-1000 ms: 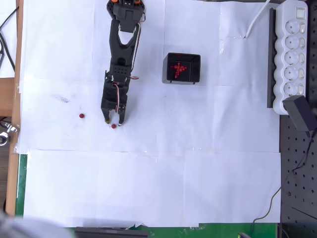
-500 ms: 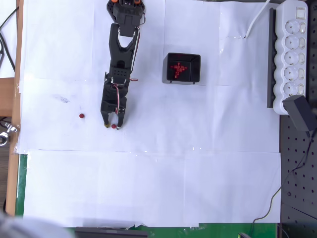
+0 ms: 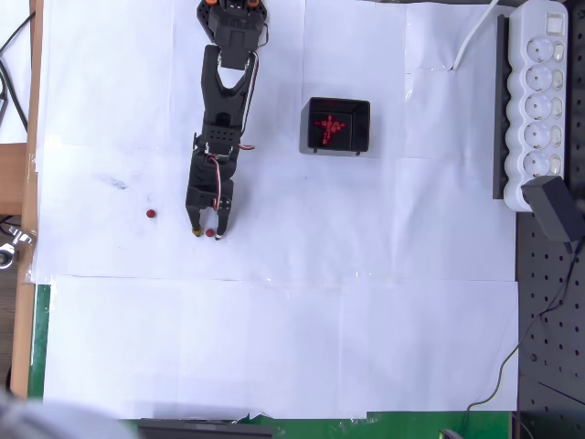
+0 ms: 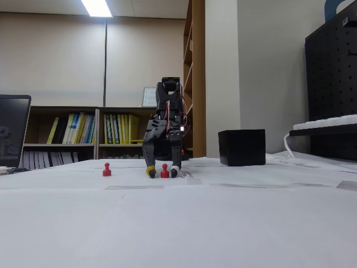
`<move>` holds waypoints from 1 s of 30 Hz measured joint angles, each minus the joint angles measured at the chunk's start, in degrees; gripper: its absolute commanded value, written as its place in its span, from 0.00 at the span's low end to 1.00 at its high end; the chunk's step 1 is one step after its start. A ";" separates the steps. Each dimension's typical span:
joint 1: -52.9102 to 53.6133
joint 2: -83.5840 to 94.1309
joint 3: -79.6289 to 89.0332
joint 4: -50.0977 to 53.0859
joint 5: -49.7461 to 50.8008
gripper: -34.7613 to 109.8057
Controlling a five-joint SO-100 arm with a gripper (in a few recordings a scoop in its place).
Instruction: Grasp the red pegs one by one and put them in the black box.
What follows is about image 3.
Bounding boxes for black open box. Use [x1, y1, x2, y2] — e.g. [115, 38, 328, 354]
[299, 95, 372, 157]

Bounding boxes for white paper table cover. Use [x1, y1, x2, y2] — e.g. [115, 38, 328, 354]
[29, 0, 520, 421]

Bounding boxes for metal clamp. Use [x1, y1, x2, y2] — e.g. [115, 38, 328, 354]
[0, 223, 36, 271]

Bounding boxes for green cutting mat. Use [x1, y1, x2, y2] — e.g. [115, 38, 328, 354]
[27, 283, 513, 439]

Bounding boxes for black flat device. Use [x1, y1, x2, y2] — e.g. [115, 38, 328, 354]
[136, 416, 274, 439]

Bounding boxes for blurred grey rounded object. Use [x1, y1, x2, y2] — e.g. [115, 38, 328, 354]
[0, 388, 133, 439]

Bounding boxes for white power strip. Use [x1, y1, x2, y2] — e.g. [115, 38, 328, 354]
[502, 0, 570, 212]

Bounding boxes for black power adapter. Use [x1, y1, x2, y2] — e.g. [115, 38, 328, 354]
[520, 176, 581, 243]

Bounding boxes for black pegboard panel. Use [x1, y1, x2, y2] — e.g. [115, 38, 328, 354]
[515, 0, 585, 439]

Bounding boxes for red white servo cable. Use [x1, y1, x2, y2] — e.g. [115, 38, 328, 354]
[205, 144, 257, 212]

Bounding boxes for white power cable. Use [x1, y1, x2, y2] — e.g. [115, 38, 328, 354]
[452, 0, 502, 70]

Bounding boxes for thin black cable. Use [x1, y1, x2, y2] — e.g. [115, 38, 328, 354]
[459, 241, 584, 439]

